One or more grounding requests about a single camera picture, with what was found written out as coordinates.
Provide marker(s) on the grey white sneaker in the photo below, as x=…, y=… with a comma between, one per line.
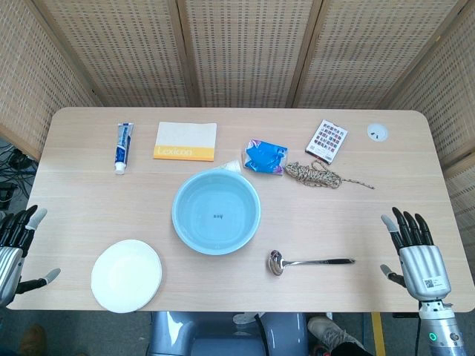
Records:
x=330, y=330

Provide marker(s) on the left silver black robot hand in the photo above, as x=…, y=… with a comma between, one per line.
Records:
x=9, y=265

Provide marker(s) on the blue white toothpaste tube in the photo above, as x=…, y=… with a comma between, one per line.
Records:
x=123, y=148

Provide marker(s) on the beige orange Lexicon notebook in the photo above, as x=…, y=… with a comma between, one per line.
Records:
x=185, y=141

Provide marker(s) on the patterned card box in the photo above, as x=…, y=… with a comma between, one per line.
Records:
x=327, y=141

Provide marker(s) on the grey robot base torso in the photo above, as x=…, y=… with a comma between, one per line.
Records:
x=208, y=333

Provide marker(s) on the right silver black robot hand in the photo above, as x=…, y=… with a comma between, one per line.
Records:
x=421, y=263

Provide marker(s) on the metal ladle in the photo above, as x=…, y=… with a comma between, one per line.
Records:
x=275, y=262

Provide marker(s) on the light blue bowl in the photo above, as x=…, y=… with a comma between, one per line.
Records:
x=217, y=213

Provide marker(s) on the bamboo folding screen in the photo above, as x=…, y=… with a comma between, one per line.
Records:
x=237, y=52

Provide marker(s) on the blue tissue pack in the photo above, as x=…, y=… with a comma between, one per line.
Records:
x=263, y=155

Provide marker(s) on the white round plate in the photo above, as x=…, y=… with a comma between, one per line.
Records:
x=126, y=276

